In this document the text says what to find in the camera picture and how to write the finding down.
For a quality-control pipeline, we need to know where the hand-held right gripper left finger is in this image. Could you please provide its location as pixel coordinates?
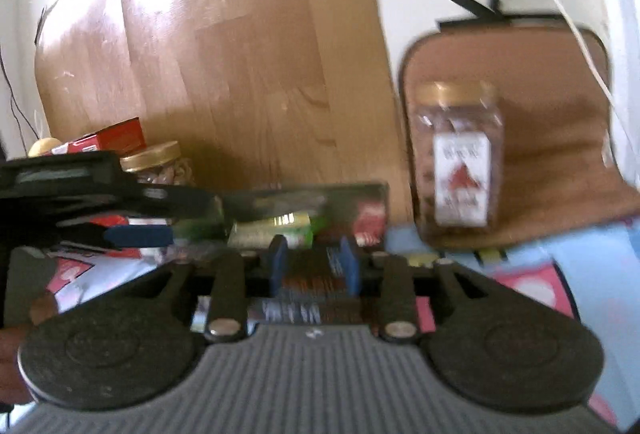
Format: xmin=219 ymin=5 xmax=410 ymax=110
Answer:
xmin=122 ymin=234 xmax=290 ymax=342

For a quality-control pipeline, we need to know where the person's left hand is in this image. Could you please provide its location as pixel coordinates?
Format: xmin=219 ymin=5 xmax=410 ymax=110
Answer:
xmin=0 ymin=297 xmax=58 ymax=407

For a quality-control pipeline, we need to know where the yellow duck plush toy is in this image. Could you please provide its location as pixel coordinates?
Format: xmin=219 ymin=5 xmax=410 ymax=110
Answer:
xmin=27 ymin=137 xmax=68 ymax=158

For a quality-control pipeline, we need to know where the thin black wall cable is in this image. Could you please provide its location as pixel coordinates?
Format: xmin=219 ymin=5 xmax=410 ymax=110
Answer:
xmin=0 ymin=47 xmax=41 ymax=150

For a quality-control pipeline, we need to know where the green snack packet round label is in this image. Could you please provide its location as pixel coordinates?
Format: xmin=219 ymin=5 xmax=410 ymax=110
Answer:
xmin=227 ymin=213 xmax=316 ymax=249

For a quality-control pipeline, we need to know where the wood-pattern board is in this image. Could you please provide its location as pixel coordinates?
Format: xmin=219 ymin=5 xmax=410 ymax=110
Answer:
xmin=34 ymin=0 xmax=416 ymax=225

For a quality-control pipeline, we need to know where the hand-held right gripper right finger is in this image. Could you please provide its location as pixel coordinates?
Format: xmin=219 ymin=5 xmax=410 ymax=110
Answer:
xmin=340 ymin=237 xmax=506 ymax=342

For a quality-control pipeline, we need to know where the white window frame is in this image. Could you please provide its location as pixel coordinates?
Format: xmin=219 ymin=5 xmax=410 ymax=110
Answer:
xmin=575 ymin=0 xmax=640 ymax=195

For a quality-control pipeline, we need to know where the red gift box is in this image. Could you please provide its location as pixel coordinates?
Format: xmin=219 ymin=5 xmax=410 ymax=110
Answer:
xmin=42 ymin=117 xmax=147 ymax=157

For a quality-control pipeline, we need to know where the pecan jar with gold lid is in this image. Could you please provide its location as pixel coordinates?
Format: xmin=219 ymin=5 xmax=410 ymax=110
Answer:
xmin=407 ymin=81 xmax=502 ymax=242

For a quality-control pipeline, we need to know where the long green snack packet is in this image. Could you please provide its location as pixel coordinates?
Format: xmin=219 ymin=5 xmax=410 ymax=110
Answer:
xmin=172 ymin=218 xmax=227 ymax=241

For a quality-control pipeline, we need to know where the brown cushion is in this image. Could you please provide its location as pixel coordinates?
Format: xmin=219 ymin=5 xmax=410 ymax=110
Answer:
xmin=399 ymin=25 xmax=640 ymax=251

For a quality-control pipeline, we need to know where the cashew jar with gold lid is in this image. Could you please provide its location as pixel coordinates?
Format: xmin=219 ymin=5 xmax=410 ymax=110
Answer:
xmin=119 ymin=141 xmax=197 ymax=189

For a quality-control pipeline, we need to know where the pig print blanket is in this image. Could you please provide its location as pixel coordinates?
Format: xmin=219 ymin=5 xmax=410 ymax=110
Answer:
xmin=45 ymin=219 xmax=640 ymax=434

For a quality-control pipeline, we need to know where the red snack packet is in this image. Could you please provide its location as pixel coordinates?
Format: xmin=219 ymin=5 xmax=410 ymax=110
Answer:
xmin=352 ymin=204 xmax=387 ymax=247

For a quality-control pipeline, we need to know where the clear round cake packet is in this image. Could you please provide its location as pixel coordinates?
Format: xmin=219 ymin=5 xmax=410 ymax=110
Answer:
xmin=250 ymin=259 xmax=373 ymax=330

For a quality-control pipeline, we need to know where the black box with sheep print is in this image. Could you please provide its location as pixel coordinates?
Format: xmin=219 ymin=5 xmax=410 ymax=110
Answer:
xmin=190 ymin=181 xmax=391 ymax=265

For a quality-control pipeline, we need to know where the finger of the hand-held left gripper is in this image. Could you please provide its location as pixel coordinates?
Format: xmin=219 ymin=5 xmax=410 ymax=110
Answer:
xmin=55 ymin=224 xmax=175 ymax=260
xmin=117 ymin=187 xmax=223 ymax=219

